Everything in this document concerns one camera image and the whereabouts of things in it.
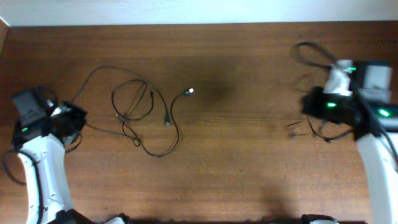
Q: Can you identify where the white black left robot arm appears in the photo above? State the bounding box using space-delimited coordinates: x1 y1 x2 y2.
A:
12 86 86 223

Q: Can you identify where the thin black USB cable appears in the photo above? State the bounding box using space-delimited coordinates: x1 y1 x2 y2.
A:
285 73 355 144

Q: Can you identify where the black USB cable thick plug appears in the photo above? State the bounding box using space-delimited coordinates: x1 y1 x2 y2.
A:
72 65 172 127

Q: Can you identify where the black cable with knot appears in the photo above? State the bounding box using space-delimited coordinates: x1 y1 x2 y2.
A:
85 79 195 158

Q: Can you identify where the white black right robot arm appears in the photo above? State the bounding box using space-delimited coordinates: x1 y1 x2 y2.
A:
302 60 397 223

